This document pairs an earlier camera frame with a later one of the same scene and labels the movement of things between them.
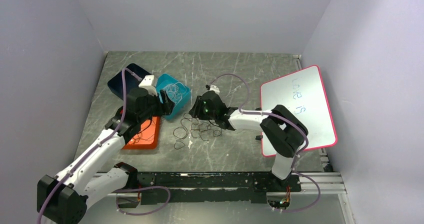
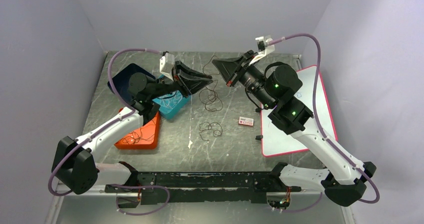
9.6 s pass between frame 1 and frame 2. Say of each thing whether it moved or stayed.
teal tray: stayed
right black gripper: moved
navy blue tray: stayed
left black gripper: moved
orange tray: stayed
